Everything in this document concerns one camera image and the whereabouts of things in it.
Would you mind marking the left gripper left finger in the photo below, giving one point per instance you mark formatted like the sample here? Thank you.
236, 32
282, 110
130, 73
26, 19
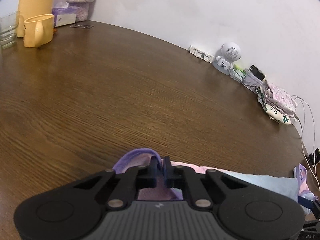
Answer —
75, 210

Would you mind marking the pink floral folded cloth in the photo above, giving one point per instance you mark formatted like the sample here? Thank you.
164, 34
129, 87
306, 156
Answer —
280, 98

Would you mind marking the white robot figurine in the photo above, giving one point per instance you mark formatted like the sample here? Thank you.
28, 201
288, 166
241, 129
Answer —
226, 56

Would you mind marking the cream green-flower folded cloth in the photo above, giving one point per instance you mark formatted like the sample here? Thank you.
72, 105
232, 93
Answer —
273, 112

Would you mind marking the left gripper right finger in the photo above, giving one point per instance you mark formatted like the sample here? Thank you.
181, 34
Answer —
218, 206

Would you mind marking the small green white boxes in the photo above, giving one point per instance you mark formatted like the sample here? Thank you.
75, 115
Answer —
237, 73

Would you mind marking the purple tissue box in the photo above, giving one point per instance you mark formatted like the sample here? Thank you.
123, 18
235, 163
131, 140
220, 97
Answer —
63, 15

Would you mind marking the purple box with black charger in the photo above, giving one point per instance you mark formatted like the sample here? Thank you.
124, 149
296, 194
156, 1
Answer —
254, 78

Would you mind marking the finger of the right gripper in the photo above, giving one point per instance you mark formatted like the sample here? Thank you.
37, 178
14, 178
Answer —
305, 202

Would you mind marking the yellow mug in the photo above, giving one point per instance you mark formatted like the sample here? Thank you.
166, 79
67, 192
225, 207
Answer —
38, 30

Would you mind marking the clear glass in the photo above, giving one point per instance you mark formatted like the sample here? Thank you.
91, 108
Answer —
9, 25

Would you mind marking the black phone holder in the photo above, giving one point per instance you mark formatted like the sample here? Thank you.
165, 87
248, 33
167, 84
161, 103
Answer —
313, 158

